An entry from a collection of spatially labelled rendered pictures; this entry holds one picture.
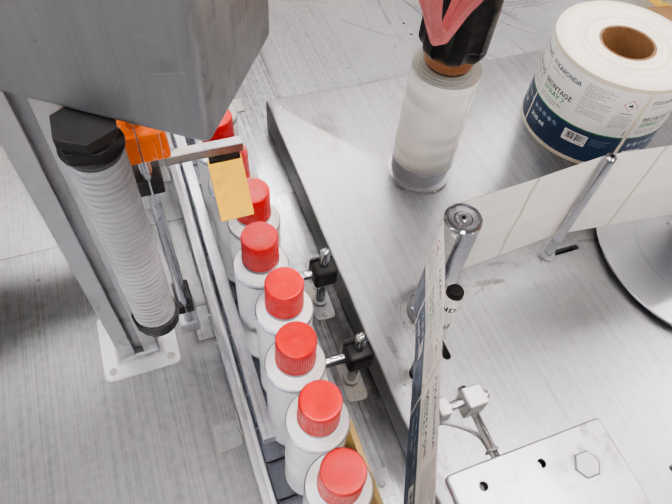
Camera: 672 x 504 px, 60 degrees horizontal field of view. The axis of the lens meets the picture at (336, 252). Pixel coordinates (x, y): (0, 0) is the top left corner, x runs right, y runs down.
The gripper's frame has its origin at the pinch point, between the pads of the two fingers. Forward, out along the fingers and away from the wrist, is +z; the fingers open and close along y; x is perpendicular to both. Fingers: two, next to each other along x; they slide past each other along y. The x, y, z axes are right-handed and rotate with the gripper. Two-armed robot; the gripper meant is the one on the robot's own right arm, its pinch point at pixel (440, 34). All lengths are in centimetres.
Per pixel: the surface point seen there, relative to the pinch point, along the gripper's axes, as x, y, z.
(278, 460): 22.6, -21.4, 31.4
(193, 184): 22.5, 10.1, 22.6
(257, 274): 20.3, -9.6, 14.0
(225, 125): 18.6, 5.8, 10.5
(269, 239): 18.8, -8.8, 10.4
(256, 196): 18.4, -3.9, 10.4
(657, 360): -23.2, -26.2, 31.5
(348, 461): 19.4, -28.4, 10.4
